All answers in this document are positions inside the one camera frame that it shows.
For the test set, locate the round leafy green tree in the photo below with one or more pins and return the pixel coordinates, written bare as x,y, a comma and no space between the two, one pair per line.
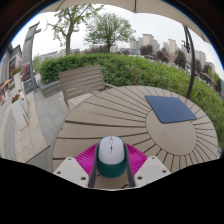
109,28

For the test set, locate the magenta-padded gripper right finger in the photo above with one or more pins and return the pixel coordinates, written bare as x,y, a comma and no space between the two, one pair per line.
148,170

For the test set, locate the dark curved umbrella pole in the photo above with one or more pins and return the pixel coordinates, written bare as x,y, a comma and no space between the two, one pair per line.
192,63

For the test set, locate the tall grey sign pillar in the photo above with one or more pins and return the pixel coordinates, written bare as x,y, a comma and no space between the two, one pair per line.
28,56

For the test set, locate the white planter with flowers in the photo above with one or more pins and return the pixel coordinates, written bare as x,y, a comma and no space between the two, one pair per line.
16,79
19,113

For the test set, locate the green trimmed hedge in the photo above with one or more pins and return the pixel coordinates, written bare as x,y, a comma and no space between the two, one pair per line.
143,70

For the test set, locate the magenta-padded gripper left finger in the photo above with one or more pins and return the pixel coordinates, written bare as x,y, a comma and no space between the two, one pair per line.
75,170

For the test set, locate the distant high-rise buildings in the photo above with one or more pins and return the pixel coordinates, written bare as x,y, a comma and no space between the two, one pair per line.
148,40

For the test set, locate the tall thin-crowned tree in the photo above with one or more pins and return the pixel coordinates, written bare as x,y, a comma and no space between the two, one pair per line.
68,33

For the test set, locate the beige patio umbrella canopy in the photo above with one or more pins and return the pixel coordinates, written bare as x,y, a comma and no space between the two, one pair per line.
113,4

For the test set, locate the dark blue square mouse pad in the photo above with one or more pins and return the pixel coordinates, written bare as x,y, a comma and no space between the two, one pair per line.
170,108

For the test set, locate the beige slatted outdoor chair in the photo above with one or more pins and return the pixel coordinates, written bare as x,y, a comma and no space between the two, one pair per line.
81,81

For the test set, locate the white and teal computer mouse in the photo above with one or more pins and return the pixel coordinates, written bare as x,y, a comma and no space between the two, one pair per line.
111,155

